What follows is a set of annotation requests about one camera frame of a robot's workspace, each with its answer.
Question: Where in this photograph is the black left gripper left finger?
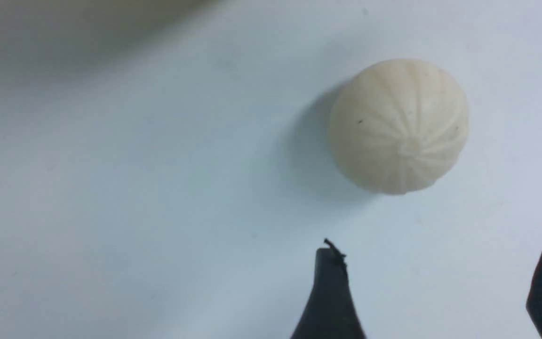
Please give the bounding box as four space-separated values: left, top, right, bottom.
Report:
291 238 367 339

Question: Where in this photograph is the white bun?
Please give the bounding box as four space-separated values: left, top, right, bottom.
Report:
328 58 469 195

